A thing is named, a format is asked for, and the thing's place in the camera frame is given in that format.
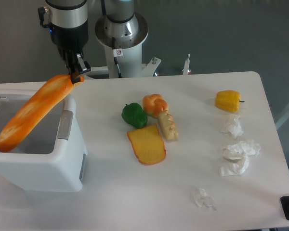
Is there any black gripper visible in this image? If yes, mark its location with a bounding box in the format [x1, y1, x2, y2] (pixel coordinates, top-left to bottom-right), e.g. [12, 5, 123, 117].
[49, 23, 91, 84]

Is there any long orange baguette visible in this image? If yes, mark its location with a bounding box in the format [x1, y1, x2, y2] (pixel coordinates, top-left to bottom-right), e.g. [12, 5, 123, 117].
[0, 75, 84, 153]

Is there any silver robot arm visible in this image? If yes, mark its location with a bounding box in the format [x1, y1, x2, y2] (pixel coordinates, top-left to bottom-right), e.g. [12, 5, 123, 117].
[38, 0, 148, 83]

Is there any round knotted bread roll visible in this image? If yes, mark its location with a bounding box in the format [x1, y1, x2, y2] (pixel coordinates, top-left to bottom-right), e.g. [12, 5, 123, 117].
[143, 94, 169, 118]

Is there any white trash can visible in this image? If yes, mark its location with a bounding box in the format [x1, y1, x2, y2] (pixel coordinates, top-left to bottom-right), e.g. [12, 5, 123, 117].
[0, 89, 88, 192]

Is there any green bell pepper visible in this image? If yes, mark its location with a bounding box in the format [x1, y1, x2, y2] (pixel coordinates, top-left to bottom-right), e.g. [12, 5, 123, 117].
[121, 103, 147, 128]

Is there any small beige pastry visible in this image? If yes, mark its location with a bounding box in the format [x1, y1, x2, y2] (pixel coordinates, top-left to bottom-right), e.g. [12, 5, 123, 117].
[158, 111, 179, 140]

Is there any yellow toast slice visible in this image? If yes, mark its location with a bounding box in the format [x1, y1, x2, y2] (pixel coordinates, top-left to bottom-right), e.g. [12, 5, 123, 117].
[127, 124, 167, 165]

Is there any yellow bell pepper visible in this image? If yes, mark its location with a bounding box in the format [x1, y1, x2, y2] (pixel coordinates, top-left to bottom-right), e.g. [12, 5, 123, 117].
[215, 90, 244, 113]

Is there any crumpled white tissue top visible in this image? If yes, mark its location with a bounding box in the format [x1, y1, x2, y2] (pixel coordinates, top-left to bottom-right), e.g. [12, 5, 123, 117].
[221, 115, 244, 139]

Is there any small crumpled white tissue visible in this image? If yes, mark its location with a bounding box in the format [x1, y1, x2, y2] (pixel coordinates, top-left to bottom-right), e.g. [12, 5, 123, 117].
[192, 188, 216, 210]

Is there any crumpled white tissue middle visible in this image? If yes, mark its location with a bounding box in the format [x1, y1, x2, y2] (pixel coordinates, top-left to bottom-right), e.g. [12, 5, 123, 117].
[223, 140, 261, 161]

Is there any crumpled white tissue lower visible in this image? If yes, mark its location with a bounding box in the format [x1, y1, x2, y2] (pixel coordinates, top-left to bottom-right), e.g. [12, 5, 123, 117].
[219, 156, 249, 177]

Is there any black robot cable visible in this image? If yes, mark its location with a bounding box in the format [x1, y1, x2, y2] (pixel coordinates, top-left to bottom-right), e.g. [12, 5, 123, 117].
[112, 37, 122, 78]

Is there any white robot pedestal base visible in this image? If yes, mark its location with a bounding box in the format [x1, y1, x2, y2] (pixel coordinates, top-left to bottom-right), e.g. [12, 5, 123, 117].
[85, 45, 161, 78]

